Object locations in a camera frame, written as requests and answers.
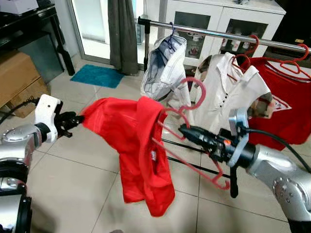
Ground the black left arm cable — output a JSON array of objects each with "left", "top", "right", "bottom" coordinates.
[{"left": 0, "top": 97, "right": 40, "bottom": 125}]

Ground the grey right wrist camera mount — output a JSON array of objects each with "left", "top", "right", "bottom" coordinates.
[{"left": 227, "top": 108, "right": 250, "bottom": 168}]

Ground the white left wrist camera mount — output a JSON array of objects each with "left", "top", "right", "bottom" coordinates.
[{"left": 34, "top": 95, "right": 62, "bottom": 143}]

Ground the white button shirt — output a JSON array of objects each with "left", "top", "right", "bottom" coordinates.
[{"left": 190, "top": 52, "right": 272, "bottom": 134}]

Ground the black desk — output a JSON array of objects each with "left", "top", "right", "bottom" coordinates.
[{"left": 0, "top": 2, "right": 76, "bottom": 76}]

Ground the red plastic hanger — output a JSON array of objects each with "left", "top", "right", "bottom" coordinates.
[
  {"left": 265, "top": 44, "right": 311, "bottom": 79},
  {"left": 232, "top": 34, "right": 260, "bottom": 71}
]

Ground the purple hanger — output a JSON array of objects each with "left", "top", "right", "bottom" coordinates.
[{"left": 168, "top": 22, "right": 178, "bottom": 40}]

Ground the black hanging strap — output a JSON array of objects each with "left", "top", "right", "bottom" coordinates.
[{"left": 229, "top": 165, "right": 240, "bottom": 199}]

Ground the grey curtain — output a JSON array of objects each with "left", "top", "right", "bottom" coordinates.
[{"left": 108, "top": 0, "right": 140, "bottom": 76}]

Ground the teal floor mat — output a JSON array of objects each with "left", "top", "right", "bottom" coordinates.
[{"left": 70, "top": 65, "right": 125, "bottom": 89}]

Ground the plain red shirt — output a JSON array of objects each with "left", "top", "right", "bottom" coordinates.
[{"left": 82, "top": 96, "right": 176, "bottom": 218}]

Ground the pale denim garment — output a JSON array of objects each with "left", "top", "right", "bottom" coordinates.
[{"left": 141, "top": 35, "right": 193, "bottom": 111}]

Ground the pink plastic hanger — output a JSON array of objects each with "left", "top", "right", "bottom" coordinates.
[{"left": 152, "top": 77, "right": 231, "bottom": 190}]

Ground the glass sliding door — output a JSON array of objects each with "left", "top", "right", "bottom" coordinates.
[{"left": 70, "top": 0, "right": 146, "bottom": 64}]

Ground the metal clothes rack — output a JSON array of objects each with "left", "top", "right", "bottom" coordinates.
[{"left": 138, "top": 17, "right": 311, "bottom": 176}]

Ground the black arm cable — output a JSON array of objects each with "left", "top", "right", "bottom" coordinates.
[
  {"left": 242, "top": 127, "right": 311, "bottom": 173},
  {"left": 0, "top": 97, "right": 40, "bottom": 125}
]

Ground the red printed t-shirt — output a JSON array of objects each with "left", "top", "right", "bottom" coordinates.
[{"left": 248, "top": 56, "right": 311, "bottom": 150}]

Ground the plain cardboard box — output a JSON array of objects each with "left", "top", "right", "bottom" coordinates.
[{"left": 0, "top": 51, "right": 42, "bottom": 107}]

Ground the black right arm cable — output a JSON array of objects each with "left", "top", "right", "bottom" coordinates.
[{"left": 242, "top": 127, "right": 311, "bottom": 173}]

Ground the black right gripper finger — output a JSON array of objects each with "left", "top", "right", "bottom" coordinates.
[
  {"left": 181, "top": 130, "right": 210, "bottom": 148},
  {"left": 180, "top": 125, "right": 214, "bottom": 141}
]

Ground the white glass-door cabinet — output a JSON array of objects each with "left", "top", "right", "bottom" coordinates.
[{"left": 158, "top": 0, "right": 286, "bottom": 68}]

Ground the white box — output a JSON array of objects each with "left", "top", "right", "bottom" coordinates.
[{"left": 0, "top": 0, "right": 39, "bottom": 15}]

